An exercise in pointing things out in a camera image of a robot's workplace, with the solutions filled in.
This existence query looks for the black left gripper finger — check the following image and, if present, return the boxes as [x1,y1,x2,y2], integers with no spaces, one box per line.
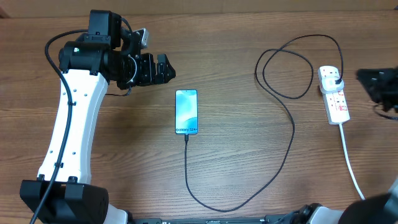
[155,54,176,84]
[141,53,156,86]

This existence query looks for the Galaxy S24+ smartphone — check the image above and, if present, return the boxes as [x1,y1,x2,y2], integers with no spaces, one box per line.
[175,90,198,134]

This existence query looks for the black USB-C charging cable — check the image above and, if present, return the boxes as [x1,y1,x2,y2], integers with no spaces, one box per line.
[183,34,345,213]

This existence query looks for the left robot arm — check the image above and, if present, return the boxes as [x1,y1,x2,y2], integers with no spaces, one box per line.
[20,10,176,223]

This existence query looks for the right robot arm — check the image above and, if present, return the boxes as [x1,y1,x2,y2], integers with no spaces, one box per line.
[278,66,397,224]

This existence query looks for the white charger plug adapter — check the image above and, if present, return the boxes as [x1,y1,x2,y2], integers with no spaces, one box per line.
[320,78,345,94]

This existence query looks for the white power strip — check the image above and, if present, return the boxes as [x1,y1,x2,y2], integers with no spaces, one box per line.
[318,65,350,125]

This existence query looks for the white power strip cord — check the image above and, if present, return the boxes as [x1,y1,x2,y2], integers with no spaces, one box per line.
[338,123,366,200]

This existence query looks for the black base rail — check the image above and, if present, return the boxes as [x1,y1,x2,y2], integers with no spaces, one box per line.
[132,212,295,224]

